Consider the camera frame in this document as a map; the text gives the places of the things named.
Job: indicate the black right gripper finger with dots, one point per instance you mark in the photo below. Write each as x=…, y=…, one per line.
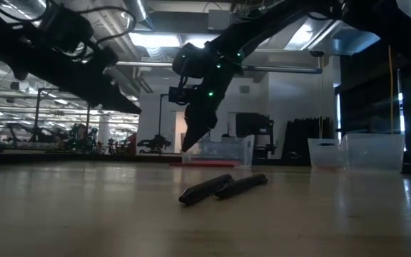
x=198, y=123

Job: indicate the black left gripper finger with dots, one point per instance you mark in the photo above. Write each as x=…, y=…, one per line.
x=120, y=103

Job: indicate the clear plastic bin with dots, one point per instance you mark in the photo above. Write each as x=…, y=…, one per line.
x=227, y=150
x=369, y=153

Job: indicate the red pencil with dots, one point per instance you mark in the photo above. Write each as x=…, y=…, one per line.
x=205, y=164

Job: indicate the black pen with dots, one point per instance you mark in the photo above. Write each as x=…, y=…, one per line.
x=241, y=186
x=202, y=191

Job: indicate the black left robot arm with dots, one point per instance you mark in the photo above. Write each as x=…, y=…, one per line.
x=5, y=43

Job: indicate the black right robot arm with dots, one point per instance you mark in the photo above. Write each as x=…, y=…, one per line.
x=262, y=25

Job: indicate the grey ceiling box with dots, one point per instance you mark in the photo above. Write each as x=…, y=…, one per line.
x=218, y=19

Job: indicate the small black robot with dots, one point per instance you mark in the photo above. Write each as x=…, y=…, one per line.
x=153, y=144

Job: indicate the black machine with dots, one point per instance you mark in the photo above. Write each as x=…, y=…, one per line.
x=252, y=125

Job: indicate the background robot station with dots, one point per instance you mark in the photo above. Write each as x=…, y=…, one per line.
x=77, y=139

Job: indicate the metal ceiling pipe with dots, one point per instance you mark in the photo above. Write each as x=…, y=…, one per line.
x=280, y=69

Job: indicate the black panels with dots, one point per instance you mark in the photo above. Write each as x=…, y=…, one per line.
x=305, y=142

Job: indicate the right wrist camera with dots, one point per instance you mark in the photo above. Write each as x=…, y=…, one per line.
x=178, y=95

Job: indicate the black portal frame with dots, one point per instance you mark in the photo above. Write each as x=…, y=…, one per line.
x=161, y=114

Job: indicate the wall vent grille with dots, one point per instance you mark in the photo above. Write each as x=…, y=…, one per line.
x=245, y=89

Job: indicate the black aluminium table frame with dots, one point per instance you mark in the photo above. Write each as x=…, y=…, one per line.
x=84, y=157

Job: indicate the silver ventilation duct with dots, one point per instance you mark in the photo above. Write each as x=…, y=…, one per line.
x=137, y=10

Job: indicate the security camera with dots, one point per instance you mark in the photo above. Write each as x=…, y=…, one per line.
x=317, y=53

